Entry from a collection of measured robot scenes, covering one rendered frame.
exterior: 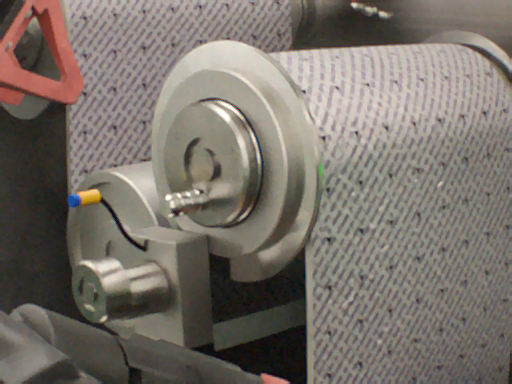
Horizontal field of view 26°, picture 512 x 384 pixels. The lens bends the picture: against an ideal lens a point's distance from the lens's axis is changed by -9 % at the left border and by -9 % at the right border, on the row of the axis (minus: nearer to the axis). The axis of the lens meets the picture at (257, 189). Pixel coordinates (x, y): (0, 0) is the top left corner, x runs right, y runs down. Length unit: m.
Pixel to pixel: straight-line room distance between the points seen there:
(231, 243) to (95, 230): 0.16
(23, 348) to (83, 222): 0.39
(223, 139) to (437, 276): 0.19
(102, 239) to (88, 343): 0.29
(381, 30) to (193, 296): 0.40
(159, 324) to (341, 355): 0.12
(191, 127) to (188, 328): 0.12
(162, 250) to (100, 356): 0.18
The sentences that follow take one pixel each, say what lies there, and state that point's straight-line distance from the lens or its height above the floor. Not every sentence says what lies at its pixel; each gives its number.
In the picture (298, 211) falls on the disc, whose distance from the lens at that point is 0.70.
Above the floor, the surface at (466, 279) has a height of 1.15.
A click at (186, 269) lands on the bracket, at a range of 0.74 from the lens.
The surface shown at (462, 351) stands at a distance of 0.85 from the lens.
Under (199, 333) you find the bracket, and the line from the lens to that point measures 0.75.
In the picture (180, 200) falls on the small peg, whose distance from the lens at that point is 0.71.
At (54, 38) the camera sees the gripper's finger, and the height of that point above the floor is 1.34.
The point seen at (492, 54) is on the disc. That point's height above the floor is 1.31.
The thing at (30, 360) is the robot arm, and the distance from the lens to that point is 0.48.
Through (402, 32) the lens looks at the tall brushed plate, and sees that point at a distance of 1.05.
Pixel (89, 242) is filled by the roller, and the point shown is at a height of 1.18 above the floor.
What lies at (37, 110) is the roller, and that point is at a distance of 0.91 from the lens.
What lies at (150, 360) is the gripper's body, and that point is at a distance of 0.59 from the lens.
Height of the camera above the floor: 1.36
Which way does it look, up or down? 10 degrees down
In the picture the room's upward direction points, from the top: 2 degrees counter-clockwise
